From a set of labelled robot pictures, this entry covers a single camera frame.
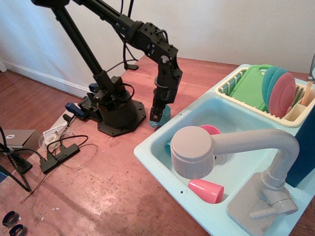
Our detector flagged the black velcro strap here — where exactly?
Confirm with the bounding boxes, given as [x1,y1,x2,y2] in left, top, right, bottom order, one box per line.
[1,210,21,227]
[9,224,28,236]

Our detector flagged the teal plastic cup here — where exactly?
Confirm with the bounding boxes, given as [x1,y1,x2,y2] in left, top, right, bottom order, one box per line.
[149,105,171,128]

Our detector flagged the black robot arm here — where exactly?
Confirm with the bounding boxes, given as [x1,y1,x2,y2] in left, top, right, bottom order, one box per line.
[33,0,183,122]

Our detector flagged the clear tape roll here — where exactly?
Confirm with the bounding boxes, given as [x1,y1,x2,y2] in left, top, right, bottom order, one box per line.
[38,133,61,151]

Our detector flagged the wooden utensil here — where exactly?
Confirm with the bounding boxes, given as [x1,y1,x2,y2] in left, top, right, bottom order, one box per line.
[301,81,313,106]

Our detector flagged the light blue toy sink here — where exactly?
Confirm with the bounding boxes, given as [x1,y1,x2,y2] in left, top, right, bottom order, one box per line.
[133,63,315,236]

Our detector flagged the black stand leg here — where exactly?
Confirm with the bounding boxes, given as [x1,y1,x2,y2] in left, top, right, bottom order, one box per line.
[0,126,32,192]

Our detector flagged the green cutting board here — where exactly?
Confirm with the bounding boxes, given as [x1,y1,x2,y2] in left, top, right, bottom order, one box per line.
[229,64,271,112]

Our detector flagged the cream dish rack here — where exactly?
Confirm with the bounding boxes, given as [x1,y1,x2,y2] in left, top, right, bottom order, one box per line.
[215,64,315,128]

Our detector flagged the pink cup lying down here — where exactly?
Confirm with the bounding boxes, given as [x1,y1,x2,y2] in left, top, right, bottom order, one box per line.
[188,179,224,204]

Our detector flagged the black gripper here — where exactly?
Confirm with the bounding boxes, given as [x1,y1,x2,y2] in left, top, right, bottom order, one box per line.
[150,56,183,122]

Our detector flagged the pink plate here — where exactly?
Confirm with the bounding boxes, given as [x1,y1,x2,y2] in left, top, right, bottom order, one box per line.
[268,72,296,118]

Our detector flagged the black usb hub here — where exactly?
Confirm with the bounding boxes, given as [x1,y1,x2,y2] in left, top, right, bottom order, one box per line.
[40,144,80,174]

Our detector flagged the grey cardboard box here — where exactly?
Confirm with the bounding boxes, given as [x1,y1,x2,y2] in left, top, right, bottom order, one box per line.
[3,130,41,154]

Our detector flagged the pink cup behind faucet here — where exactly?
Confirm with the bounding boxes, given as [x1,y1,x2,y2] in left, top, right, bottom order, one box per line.
[200,124,221,135]

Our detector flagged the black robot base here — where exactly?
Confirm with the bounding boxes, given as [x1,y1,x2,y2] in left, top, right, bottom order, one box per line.
[79,76,146,137]

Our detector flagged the teal cup in sink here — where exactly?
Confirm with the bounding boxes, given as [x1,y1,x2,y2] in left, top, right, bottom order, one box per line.
[165,142,171,156]

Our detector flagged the grey toy faucet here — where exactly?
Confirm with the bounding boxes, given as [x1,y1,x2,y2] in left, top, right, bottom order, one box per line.
[170,126,299,236]

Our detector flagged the blue clamp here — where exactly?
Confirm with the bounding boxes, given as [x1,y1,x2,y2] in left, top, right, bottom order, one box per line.
[65,102,87,119]

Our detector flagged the teal plate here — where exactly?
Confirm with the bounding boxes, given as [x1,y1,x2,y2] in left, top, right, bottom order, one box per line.
[262,66,287,107]

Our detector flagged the black power adapter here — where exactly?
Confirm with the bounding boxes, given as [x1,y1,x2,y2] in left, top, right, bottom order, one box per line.
[13,156,32,174]

